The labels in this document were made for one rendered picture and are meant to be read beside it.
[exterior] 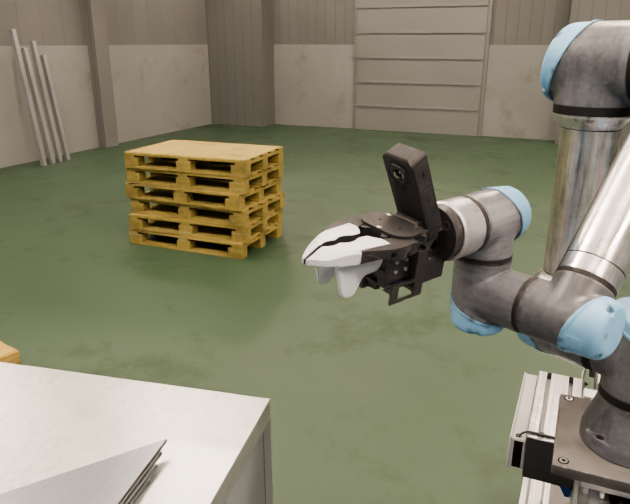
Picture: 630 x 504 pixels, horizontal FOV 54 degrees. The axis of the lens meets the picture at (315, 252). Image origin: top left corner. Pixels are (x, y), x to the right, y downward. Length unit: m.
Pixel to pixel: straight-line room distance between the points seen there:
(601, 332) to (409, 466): 2.00
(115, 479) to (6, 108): 8.86
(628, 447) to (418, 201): 0.57
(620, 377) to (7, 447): 0.95
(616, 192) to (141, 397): 0.84
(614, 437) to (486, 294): 0.37
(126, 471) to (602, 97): 0.86
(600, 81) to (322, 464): 2.05
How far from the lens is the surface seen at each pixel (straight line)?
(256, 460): 1.11
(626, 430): 1.08
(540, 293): 0.79
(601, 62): 0.98
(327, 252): 0.61
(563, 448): 1.11
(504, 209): 0.81
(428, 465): 2.72
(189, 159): 5.03
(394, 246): 0.64
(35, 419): 1.17
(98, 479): 0.97
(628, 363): 1.04
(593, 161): 1.01
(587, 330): 0.76
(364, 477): 2.63
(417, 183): 0.66
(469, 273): 0.82
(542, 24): 11.78
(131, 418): 1.12
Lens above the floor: 1.65
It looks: 19 degrees down
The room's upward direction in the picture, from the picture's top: straight up
